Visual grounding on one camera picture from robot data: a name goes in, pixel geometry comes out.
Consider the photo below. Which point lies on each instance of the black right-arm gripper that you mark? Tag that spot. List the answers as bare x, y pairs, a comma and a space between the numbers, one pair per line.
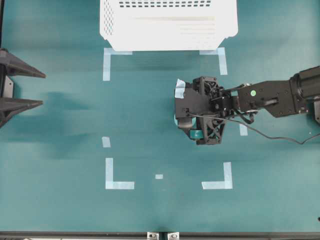
218, 104

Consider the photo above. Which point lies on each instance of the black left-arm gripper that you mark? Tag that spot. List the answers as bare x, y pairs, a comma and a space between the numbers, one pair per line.
10, 65

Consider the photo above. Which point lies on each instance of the light green tape roll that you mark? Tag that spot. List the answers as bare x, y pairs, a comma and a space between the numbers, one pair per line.
175, 119

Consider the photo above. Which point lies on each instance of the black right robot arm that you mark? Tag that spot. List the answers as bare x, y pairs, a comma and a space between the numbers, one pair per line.
280, 98

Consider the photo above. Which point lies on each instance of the small blue tape strip right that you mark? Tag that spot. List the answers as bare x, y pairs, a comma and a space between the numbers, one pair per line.
243, 130

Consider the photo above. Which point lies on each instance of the small blue tape strip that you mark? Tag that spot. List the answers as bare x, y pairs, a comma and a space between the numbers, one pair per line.
243, 130
106, 142

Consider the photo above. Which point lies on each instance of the blue tape corner top right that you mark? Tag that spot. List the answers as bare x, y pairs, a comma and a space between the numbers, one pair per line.
221, 53

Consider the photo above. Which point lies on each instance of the blue tape corner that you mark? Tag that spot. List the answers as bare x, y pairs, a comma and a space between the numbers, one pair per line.
110, 183
107, 55
221, 53
226, 184

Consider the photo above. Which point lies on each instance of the blue tape corner bottom right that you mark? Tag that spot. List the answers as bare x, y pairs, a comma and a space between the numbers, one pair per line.
226, 184

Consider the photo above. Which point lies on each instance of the tiny blue tape square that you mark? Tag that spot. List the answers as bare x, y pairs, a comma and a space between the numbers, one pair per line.
159, 176

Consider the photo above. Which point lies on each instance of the blue tape corner top left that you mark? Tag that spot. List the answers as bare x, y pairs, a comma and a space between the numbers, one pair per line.
107, 55

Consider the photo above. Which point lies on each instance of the small blue tape strip left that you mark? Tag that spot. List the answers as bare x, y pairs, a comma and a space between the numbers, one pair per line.
106, 142

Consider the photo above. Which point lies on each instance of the white perforated plastic basket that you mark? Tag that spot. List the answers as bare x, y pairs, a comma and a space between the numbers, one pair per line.
167, 25

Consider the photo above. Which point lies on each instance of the blue tape corner bottom left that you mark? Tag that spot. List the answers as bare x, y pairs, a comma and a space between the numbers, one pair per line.
110, 183

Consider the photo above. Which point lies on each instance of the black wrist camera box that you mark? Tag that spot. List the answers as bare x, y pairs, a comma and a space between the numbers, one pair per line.
190, 98

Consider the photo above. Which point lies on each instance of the metal bracket right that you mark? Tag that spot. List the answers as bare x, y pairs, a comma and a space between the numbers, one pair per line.
173, 235

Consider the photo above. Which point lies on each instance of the metal bracket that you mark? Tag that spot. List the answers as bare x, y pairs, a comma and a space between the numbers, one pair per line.
173, 235
152, 236

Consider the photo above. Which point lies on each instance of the metal bracket left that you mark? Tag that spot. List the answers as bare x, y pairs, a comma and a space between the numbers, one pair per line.
152, 236

